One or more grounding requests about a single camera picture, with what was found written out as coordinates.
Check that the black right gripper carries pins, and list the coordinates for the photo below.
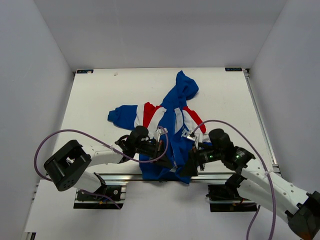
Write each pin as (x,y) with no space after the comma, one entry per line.
(190,168)

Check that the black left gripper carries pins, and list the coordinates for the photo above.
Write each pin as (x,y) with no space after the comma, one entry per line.
(158,151)

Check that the blue white red jacket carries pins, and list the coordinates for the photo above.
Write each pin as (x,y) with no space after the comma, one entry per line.
(176,117)

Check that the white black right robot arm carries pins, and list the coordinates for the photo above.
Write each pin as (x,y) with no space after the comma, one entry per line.
(297,207)

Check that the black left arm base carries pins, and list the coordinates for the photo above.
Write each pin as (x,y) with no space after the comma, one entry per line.
(106,197)

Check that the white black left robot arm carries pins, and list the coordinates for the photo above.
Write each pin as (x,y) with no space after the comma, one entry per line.
(67,168)

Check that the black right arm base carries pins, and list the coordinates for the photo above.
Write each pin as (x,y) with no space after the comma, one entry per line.
(224,198)

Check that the blue right corner label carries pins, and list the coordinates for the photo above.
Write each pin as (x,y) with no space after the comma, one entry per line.
(233,69)

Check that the blue corner label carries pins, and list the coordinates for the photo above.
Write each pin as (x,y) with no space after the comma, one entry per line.
(84,71)
(233,69)

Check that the blue left corner label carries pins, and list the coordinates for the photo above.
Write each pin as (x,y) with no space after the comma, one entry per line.
(84,71)

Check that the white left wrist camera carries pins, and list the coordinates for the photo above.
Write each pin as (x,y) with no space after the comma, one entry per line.
(159,132)

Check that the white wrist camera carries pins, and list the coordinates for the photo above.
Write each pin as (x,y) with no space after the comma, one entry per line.
(196,138)
(159,132)

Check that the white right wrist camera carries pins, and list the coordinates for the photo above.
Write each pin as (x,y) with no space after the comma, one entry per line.
(196,138)

